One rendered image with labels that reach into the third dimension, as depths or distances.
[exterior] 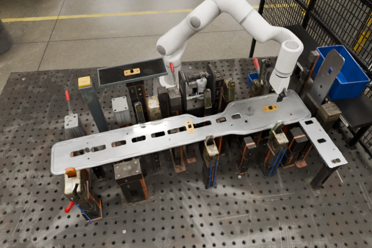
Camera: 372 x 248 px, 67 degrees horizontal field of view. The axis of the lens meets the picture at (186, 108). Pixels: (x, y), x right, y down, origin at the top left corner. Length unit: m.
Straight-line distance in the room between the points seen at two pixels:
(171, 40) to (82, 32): 2.57
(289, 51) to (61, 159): 1.18
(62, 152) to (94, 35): 2.65
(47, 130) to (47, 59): 1.87
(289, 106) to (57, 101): 1.57
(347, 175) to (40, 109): 2.02
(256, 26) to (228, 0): 0.17
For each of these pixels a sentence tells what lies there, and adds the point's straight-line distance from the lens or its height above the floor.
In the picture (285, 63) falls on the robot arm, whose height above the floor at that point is 1.36.
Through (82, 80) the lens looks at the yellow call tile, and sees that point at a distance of 1.60.
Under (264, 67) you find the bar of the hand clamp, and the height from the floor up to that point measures 1.17.
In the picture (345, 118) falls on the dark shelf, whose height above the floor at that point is 1.03.
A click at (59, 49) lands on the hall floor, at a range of 3.92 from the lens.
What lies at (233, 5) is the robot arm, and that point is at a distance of 1.32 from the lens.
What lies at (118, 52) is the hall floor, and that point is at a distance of 3.62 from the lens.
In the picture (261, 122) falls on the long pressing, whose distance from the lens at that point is 1.55.
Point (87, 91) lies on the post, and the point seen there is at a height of 1.12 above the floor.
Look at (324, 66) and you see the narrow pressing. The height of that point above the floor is 1.22.
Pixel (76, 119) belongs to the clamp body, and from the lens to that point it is 1.56.
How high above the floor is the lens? 2.20
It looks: 50 degrees down
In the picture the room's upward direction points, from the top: 1 degrees counter-clockwise
